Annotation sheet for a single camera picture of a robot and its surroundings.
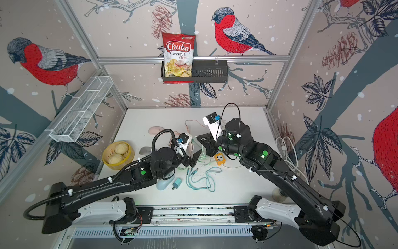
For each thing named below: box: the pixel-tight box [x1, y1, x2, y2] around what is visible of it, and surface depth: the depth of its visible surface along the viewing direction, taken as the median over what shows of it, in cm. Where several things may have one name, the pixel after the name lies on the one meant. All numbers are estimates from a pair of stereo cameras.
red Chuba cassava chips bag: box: [161, 32, 196, 85], surface depth 87 cm
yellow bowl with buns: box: [102, 140, 135, 171], surface depth 93 cm
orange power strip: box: [214, 152, 226, 166], surface depth 92 cm
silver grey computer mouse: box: [138, 146, 153, 157], surface depth 99 cm
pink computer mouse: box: [148, 126, 165, 135], surface depth 109 cm
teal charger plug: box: [172, 177, 182, 190], surface depth 83 cm
